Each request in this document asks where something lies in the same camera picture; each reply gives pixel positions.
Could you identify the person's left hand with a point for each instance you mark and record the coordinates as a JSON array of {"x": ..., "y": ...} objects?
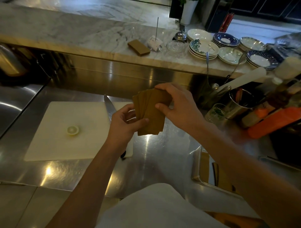
[{"x": 121, "y": 131}]

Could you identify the person's right hand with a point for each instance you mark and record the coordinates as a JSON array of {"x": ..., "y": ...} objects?
[{"x": 185, "y": 110}]

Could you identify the person's right thumb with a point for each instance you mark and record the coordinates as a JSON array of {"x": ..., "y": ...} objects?
[{"x": 163, "y": 108}]

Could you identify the person's left thumb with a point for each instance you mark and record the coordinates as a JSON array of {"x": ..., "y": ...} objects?
[{"x": 141, "y": 123}]

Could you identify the bunch of brown paper cards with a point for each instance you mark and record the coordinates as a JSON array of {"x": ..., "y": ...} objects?
[{"x": 152, "y": 117}]

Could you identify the person's right forearm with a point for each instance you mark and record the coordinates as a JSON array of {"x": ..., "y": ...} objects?
[{"x": 249, "y": 173}]

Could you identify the person's left forearm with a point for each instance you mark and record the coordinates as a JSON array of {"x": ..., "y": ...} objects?
[{"x": 87, "y": 190}]

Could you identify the kitchen knife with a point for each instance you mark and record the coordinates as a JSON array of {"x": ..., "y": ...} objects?
[{"x": 108, "y": 108}]

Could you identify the glass with green print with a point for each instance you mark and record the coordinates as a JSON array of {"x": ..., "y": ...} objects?
[{"x": 215, "y": 115}]

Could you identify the clear glass dish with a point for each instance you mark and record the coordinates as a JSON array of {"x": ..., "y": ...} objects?
[{"x": 176, "y": 45}]

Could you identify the receipt spike with paper slips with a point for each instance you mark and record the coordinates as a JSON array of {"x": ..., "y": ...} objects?
[{"x": 155, "y": 43}]

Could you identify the brown pad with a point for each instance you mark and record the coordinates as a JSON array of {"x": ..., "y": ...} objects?
[{"x": 138, "y": 47}]

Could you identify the lemon slice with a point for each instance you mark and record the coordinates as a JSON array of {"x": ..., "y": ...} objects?
[{"x": 73, "y": 130}]

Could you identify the stack of green leaf plates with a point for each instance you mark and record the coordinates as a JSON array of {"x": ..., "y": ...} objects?
[{"x": 203, "y": 48}]

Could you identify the white cutting board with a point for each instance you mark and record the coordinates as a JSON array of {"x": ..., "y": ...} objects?
[{"x": 70, "y": 145}]

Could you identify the metal cup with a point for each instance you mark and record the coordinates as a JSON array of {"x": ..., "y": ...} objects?
[{"x": 237, "y": 105}]

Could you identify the metal call bell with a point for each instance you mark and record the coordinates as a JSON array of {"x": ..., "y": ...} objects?
[{"x": 180, "y": 36}]

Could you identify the metal tray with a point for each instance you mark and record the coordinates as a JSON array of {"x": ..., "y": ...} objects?
[{"x": 199, "y": 173}]

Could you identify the white bowl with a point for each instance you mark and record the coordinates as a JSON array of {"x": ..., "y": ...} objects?
[{"x": 199, "y": 34}]

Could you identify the pale green patterned plate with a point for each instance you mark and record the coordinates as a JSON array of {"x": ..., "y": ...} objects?
[{"x": 231, "y": 56}]

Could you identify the white apron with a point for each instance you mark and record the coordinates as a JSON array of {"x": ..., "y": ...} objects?
[{"x": 155, "y": 209}]

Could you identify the stack of dark blue plates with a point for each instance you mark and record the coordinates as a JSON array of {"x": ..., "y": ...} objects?
[{"x": 225, "y": 40}]

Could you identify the white vase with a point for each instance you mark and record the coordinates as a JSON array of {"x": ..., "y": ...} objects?
[{"x": 188, "y": 11}]

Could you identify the stack of blue striped plates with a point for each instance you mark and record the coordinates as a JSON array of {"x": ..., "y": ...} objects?
[{"x": 262, "y": 60}]

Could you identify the stack of grey patterned plates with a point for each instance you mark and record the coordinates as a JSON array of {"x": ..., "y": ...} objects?
[{"x": 252, "y": 44}]

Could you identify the orange squeeze bottle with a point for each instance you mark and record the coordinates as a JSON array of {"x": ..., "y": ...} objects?
[{"x": 272, "y": 123}]

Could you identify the clear glass bottle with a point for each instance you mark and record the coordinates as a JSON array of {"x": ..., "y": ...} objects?
[{"x": 282, "y": 94}]

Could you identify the steel sink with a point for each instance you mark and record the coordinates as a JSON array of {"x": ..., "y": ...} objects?
[{"x": 14, "y": 105}]

